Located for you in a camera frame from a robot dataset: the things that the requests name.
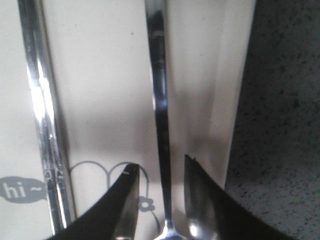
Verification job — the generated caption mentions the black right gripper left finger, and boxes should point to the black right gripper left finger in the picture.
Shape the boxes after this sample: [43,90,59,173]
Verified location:
[50,163,139,240]

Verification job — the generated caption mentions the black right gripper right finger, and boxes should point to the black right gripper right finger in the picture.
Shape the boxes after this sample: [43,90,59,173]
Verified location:
[184,155,290,240]

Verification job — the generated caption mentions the steel spoon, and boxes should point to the steel spoon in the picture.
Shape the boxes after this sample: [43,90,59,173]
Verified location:
[145,0,186,240]

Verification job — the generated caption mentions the beige rabbit serving tray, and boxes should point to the beige rabbit serving tray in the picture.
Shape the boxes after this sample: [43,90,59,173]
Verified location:
[0,0,256,240]

